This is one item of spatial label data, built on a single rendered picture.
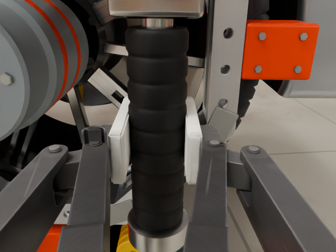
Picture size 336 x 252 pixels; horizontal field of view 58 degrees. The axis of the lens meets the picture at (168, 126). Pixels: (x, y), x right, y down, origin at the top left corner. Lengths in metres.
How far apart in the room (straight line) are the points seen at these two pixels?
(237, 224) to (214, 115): 1.06
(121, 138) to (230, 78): 0.26
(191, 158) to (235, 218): 1.31
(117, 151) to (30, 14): 0.19
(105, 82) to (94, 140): 0.36
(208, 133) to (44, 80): 0.18
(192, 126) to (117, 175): 0.05
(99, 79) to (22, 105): 0.25
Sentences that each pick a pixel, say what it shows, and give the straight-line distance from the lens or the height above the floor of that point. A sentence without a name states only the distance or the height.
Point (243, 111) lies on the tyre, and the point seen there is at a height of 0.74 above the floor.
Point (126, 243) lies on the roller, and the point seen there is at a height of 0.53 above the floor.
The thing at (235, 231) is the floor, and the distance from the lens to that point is 1.40.
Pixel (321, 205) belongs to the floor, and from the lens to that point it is 1.69.
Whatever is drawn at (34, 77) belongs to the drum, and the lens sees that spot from 0.28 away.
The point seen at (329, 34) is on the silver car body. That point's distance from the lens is 0.60.
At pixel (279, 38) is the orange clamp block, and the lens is 0.41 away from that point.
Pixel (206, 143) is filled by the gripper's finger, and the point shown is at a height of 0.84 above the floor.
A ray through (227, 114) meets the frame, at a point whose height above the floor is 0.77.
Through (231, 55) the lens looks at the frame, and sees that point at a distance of 0.40.
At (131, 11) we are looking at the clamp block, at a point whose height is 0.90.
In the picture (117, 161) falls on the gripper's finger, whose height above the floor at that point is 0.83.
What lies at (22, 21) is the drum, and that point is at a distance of 0.31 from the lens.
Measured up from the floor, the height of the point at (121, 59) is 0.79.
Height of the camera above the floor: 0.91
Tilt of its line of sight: 22 degrees down
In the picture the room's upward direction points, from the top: 1 degrees clockwise
